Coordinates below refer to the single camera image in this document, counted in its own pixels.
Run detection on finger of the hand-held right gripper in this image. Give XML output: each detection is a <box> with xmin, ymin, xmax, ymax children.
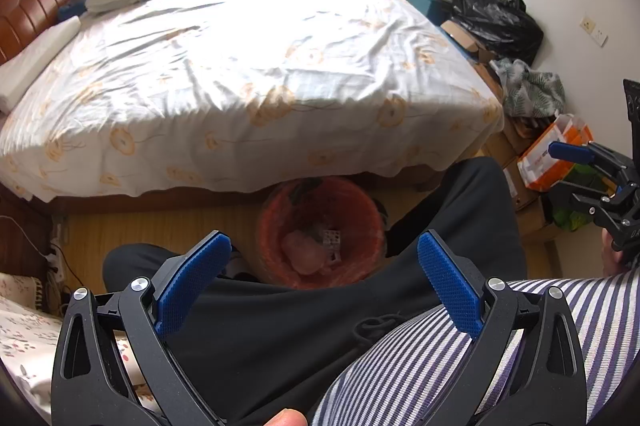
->
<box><xmin>550</xmin><ymin>178</ymin><xmax>619</xmax><ymax>213</ymax></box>
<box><xmin>548</xmin><ymin>141</ymin><xmax>633</xmax><ymax>185</ymax></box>

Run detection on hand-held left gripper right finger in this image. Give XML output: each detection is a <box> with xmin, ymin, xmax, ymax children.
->
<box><xmin>417</xmin><ymin>230</ymin><xmax>588</xmax><ymax>426</ymax></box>

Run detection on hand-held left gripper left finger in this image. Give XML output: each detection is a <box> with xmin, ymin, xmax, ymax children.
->
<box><xmin>50</xmin><ymin>231</ymin><xmax>233</xmax><ymax>426</ymax></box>

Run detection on red plastic-lined trash bin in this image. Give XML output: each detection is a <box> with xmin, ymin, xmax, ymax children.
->
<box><xmin>256</xmin><ymin>178</ymin><xmax>387</xmax><ymax>291</ymax></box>

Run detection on person's right forearm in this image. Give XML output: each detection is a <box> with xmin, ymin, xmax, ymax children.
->
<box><xmin>570</xmin><ymin>231</ymin><xmax>640</xmax><ymax>409</ymax></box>

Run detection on person's left hand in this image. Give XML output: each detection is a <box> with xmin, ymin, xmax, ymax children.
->
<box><xmin>262</xmin><ymin>408</ymin><xmax>308</xmax><ymax>426</ymax></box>

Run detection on orange and white bag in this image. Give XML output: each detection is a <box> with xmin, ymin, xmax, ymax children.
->
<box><xmin>516</xmin><ymin>113</ymin><xmax>594</xmax><ymax>193</ymax></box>

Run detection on bright green plastic bag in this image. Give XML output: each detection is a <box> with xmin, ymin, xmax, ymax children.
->
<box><xmin>549</xmin><ymin>166</ymin><xmax>607</xmax><ymax>233</ymax></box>

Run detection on stacked cardboard boxes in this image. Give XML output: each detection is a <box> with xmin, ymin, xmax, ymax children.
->
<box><xmin>479</xmin><ymin>116</ymin><xmax>558</xmax><ymax>249</ymax></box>

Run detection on leaf print cloth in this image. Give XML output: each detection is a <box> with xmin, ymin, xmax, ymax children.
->
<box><xmin>491</xmin><ymin>57</ymin><xmax>567</xmax><ymax>120</ymax></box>

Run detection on person's striped shirt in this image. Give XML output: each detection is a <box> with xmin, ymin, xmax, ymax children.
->
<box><xmin>312</xmin><ymin>266</ymin><xmax>640</xmax><ymax>426</ymax></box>

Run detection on person in striped shirt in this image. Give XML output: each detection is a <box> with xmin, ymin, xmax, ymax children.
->
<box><xmin>102</xmin><ymin>156</ymin><xmax>528</xmax><ymax>426</ymax></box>

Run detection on crumpled clear plastic wrap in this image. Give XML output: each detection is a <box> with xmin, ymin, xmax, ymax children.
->
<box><xmin>281</xmin><ymin>230</ymin><xmax>327</xmax><ymax>276</ymax></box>

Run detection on white power strip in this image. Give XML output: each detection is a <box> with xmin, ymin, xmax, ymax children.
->
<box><xmin>46</xmin><ymin>245</ymin><xmax>67</xmax><ymax>283</ymax></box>

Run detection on black garbage bag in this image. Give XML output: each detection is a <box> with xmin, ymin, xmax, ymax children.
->
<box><xmin>449</xmin><ymin>0</ymin><xmax>544</xmax><ymax>68</ymax></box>

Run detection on open cardboard box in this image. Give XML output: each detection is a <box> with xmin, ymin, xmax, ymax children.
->
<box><xmin>440</xmin><ymin>20</ymin><xmax>501</xmax><ymax>69</ymax></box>

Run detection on dark wooden nightstand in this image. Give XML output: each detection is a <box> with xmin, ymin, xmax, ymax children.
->
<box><xmin>0</xmin><ymin>185</ymin><xmax>57</xmax><ymax>289</ymax></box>

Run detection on floral seat cushion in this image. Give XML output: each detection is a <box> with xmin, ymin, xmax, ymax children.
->
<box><xmin>0</xmin><ymin>271</ymin><xmax>151</xmax><ymax>413</ymax></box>

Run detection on bed with floral sheet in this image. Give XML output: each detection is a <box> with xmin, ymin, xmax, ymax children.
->
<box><xmin>0</xmin><ymin>0</ymin><xmax>506</xmax><ymax>203</ymax></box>

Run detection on long white pillow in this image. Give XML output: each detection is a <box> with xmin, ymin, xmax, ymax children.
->
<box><xmin>0</xmin><ymin>16</ymin><xmax>82</xmax><ymax>114</ymax></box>

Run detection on wooden bed headboard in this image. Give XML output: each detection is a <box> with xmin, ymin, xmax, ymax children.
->
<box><xmin>0</xmin><ymin>0</ymin><xmax>90</xmax><ymax>66</ymax></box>

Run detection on white cable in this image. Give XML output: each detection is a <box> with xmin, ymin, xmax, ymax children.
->
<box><xmin>0</xmin><ymin>214</ymin><xmax>57</xmax><ymax>259</ymax></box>

